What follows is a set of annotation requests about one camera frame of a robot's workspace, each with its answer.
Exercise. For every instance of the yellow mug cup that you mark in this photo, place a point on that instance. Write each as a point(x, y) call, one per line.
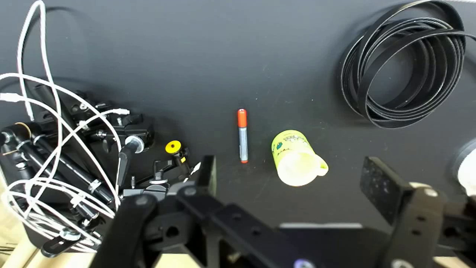
point(294, 160)

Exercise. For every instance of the yellow topped ball head mount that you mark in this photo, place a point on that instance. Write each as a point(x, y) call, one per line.
point(177, 165)

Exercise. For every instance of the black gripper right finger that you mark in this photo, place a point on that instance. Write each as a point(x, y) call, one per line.
point(384, 188)

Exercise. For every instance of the orange capped grey pen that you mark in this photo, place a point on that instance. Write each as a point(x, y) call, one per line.
point(242, 139)

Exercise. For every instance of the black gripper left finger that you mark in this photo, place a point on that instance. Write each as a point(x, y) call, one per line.
point(207, 175)

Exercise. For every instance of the white round object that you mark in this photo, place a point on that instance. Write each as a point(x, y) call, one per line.
point(465, 169)

